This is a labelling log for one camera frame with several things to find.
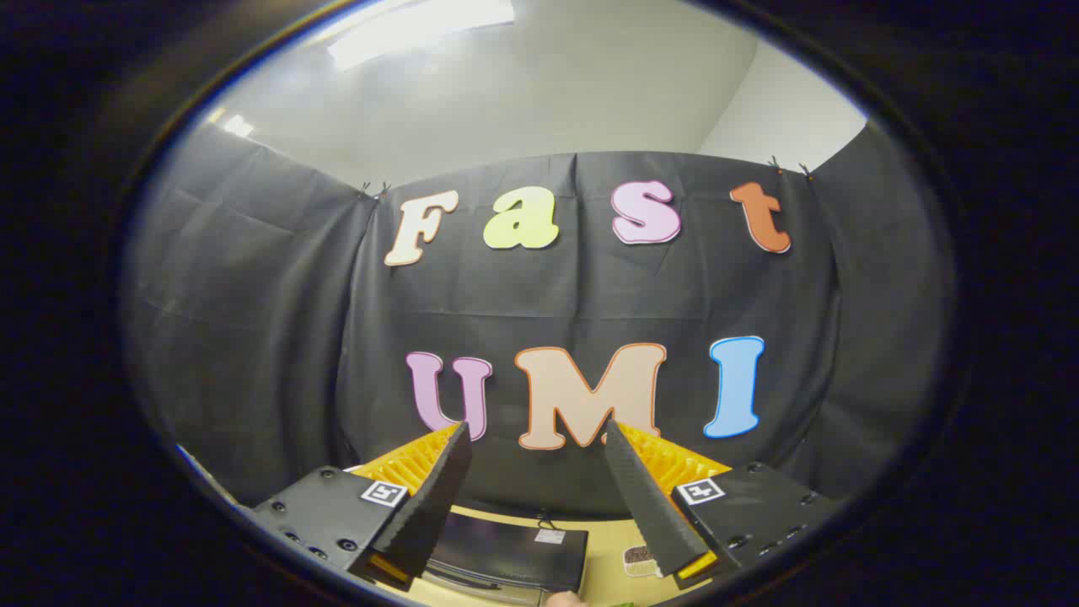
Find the black toaster oven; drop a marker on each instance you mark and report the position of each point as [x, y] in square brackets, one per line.
[506, 548]

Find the white divided seed tray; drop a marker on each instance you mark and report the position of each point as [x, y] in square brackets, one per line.
[641, 561]

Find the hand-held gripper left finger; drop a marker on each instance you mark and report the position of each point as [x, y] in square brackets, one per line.
[438, 497]

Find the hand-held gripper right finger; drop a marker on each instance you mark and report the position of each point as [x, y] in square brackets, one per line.
[645, 497]

